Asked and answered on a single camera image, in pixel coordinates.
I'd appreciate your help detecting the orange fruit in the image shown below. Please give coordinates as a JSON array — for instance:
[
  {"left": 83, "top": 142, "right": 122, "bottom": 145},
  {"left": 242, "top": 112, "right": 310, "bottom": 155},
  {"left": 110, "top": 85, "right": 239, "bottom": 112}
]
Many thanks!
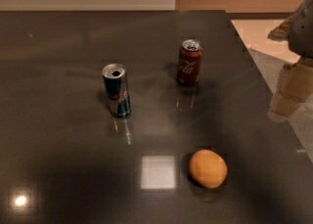
[{"left": 189, "top": 150, "right": 228, "bottom": 189}]

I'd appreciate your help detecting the blue silver redbull can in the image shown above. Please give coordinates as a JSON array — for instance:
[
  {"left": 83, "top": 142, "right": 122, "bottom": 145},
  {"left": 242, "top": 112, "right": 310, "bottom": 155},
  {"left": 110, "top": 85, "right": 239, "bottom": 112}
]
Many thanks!
[{"left": 102, "top": 64, "right": 131, "bottom": 117}]

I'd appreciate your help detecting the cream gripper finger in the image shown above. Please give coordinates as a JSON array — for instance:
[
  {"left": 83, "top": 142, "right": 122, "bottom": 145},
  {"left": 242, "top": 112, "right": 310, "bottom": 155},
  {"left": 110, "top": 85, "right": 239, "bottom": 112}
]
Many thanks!
[{"left": 268, "top": 58, "right": 313, "bottom": 122}]

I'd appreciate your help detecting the red coca-cola can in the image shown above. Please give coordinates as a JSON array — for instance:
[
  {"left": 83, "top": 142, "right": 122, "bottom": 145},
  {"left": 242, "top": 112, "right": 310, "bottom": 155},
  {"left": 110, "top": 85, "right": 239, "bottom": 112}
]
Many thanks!
[{"left": 177, "top": 39, "right": 203, "bottom": 86}]

